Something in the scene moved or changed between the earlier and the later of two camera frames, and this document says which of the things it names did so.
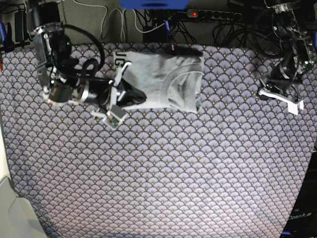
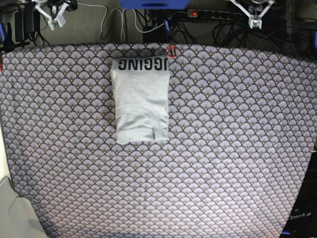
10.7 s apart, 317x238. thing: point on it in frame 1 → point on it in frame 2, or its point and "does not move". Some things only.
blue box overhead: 155,4 does not move
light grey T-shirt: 168,79 → 141,94
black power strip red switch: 214,14 does not move
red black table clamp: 172,47 does not move
